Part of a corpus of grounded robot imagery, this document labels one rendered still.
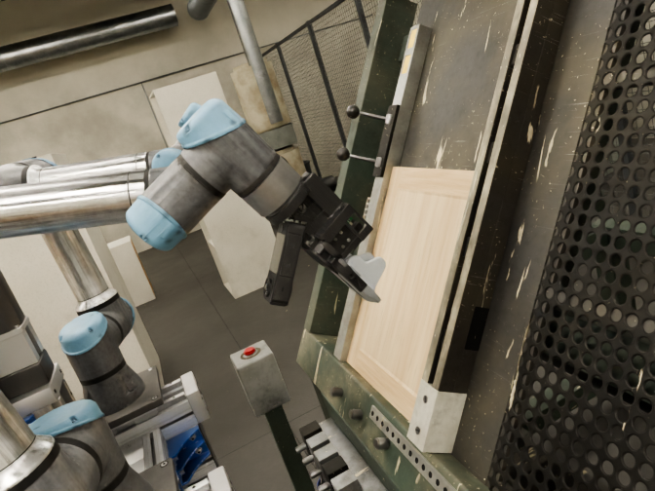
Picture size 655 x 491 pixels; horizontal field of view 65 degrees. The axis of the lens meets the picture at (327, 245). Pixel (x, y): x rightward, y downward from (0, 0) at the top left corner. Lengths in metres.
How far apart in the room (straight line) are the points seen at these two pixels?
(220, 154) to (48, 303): 2.95
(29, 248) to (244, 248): 2.21
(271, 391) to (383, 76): 1.05
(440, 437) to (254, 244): 4.16
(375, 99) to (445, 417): 1.02
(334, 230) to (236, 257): 4.41
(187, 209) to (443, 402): 0.64
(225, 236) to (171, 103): 1.28
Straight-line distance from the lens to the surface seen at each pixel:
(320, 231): 0.70
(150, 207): 0.66
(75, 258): 1.51
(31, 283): 3.51
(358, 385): 1.38
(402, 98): 1.48
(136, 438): 1.50
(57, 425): 0.94
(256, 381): 1.65
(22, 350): 1.18
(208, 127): 0.64
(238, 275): 5.12
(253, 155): 0.65
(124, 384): 1.46
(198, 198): 0.65
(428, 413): 1.07
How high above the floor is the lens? 1.62
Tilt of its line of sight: 16 degrees down
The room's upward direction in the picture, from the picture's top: 18 degrees counter-clockwise
